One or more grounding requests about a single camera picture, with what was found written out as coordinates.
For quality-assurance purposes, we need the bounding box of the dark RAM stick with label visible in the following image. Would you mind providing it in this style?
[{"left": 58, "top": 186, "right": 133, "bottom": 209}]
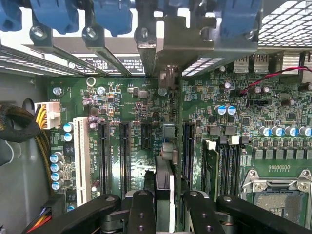
[{"left": 201, "top": 139, "right": 220, "bottom": 203}]

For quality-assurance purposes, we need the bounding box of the black RAM slot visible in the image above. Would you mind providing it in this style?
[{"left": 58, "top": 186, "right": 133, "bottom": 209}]
[
  {"left": 229, "top": 135, "right": 241, "bottom": 197},
  {"left": 218, "top": 136, "right": 230, "bottom": 197}
]

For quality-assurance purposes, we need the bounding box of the long black expansion slot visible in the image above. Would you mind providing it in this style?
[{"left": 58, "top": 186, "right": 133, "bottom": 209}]
[
  {"left": 182, "top": 121, "right": 195, "bottom": 188},
  {"left": 119, "top": 121, "right": 132, "bottom": 193},
  {"left": 98, "top": 121, "right": 111, "bottom": 195}
]

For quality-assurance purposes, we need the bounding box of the short black expansion slot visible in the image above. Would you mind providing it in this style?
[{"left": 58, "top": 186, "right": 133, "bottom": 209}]
[{"left": 140, "top": 121, "right": 153, "bottom": 151}]

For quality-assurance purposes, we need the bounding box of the CPU socket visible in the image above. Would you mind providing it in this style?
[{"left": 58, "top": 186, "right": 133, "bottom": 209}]
[{"left": 240, "top": 168, "right": 312, "bottom": 234}]

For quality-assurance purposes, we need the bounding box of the white PCI slot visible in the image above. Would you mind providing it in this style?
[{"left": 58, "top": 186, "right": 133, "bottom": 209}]
[{"left": 73, "top": 117, "right": 92, "bottom": 207}]

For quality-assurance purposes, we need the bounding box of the green motherboard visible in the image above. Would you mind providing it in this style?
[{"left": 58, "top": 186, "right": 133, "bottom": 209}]
[{"left": 46, "top": 64, "right": 312, "bottom": 234}]

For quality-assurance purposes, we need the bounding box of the white power connector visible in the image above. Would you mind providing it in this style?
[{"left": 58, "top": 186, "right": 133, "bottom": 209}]
[{"left": 34, "top": 101, "right": 61, "bottom": 130}]

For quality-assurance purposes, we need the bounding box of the metal slot cover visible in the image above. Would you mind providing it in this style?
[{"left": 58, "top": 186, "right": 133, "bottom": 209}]
[
  {"left": 81, "top": 24, "right": 134, "bottom": 76},
  {"left": 134, "top": 25, "right": 156, "bottom": 75},
  {"left": 24, "top": 24, "right": 108, "bottom": 76}
]

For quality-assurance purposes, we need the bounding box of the blue slot retention clip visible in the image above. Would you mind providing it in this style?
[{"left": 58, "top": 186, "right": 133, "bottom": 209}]
[
  {"left": 0, "top": 0, "right": 23, "bottom": 32},
  {"left": 218, "top": 0, "right": 263, "bottom": 42},
  {"left": 93, "top": 0, "right": 134, "bottom": 37},
  {"left": 29, "top": 0, "right": 80, "bottom": 35}
]

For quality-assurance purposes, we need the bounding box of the black open PC case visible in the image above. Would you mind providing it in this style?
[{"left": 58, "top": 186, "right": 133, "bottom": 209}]
[{"left": 0, "top": 0, "right": 312, "bottom": 234}]

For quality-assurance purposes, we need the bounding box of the red black fan wire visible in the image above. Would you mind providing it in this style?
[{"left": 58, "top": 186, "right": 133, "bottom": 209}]
[{"left": 238, "top": 65, "right": 312, "bottom": 112}]

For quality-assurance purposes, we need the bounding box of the black braided power cable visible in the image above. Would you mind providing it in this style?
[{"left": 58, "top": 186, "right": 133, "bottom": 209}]
[{"left": 0, "top": 103, "right": 53, "bottom": 195}]

